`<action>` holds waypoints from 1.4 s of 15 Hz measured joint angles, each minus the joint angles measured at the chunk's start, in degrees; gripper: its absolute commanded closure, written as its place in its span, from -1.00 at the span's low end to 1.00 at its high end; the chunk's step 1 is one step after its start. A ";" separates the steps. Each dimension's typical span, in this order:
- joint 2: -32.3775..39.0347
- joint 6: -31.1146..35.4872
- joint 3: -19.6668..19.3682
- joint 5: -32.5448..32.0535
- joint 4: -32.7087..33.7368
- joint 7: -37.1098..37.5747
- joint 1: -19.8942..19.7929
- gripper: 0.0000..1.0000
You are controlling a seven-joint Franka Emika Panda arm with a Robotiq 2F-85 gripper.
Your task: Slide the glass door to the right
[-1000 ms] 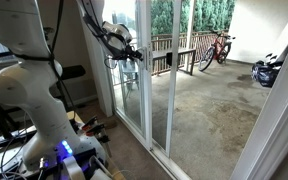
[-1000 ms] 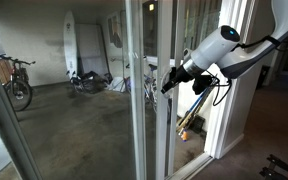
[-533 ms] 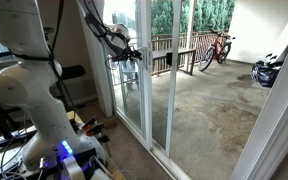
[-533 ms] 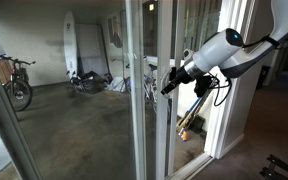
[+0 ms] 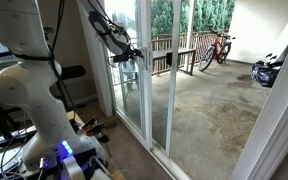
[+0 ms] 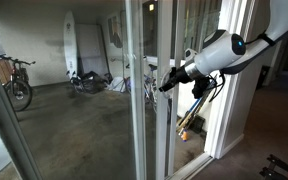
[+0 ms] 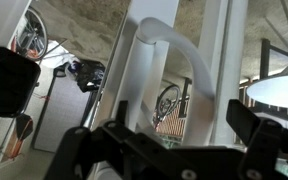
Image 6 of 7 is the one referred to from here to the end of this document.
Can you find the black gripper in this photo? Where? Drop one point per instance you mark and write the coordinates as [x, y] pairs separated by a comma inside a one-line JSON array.
[[185, 76]]

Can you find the white framed sliding glass door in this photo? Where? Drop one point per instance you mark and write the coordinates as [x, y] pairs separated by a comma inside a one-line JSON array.
[[164, 40]]

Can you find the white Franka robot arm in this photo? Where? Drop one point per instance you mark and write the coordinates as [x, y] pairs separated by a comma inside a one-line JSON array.
[[217, 53]]

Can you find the white door jamb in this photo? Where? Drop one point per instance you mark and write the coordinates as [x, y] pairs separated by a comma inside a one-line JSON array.
[[224, 116]]

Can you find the white door track sill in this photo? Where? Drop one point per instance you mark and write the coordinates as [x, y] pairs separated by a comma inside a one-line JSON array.
[[194, 168]]

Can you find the blue and white bicycle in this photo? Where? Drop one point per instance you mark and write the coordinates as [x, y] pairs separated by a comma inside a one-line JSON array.
[[149, 88]]

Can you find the blue long pole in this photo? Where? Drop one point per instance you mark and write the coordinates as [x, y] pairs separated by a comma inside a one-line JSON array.
[[193, 108]]

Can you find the tan wooden pole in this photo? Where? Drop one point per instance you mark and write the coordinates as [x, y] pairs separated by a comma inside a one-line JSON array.
[[190, 120]]

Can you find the black dustpan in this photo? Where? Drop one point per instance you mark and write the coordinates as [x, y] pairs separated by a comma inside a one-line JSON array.
[[198, 125]]

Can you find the white bag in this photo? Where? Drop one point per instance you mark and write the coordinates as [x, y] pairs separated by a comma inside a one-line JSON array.
[[117, 85]]

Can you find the orange bottle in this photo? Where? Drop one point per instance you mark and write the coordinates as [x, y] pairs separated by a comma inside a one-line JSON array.
[[184, 136]]

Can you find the window with vertical blinds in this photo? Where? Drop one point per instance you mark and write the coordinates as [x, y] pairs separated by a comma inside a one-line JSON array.
[[200, 20]]

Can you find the black bag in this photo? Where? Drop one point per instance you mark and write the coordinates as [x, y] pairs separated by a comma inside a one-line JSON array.
[[95, 81]]

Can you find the yellow lit lamp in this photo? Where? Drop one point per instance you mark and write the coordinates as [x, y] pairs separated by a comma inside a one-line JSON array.
[[151, 7]]

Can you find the grey leaning board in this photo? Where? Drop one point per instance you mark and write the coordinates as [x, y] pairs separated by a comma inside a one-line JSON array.
[[90, 46]]

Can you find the white baseboard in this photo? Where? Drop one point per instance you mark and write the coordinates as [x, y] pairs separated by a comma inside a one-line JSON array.
[[234, 145]]

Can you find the white surfboard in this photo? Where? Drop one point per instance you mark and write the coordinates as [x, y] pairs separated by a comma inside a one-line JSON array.
[[70, 43]]

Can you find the red and black tool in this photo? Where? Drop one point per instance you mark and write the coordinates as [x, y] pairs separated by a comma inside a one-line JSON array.
[[280, 163]]

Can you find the black bicycle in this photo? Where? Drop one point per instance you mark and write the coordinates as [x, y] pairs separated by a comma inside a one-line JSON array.
[[21, 74]]

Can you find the wooden bicycle crate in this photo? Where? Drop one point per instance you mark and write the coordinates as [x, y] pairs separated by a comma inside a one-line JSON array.
[[2, 71]]

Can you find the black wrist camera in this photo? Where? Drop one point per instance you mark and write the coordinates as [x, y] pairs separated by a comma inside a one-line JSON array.
[[200, 87]]

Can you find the fixed glass panel white frame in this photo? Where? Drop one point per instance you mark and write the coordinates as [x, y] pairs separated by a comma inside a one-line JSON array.
[[138, 100]]

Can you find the thin white post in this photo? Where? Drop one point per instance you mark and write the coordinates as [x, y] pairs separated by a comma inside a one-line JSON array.
[[178, 33]]

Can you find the dark wall hanging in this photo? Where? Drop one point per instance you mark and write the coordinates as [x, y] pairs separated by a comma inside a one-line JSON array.
[[115, 33]]

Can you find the small dark wheeled frame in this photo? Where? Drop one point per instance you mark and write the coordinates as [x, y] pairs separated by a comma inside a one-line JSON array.
[[76, 84]]

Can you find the grey diagonal frame bar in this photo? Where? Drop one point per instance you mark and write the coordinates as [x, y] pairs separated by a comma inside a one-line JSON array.
[[4, 120]]

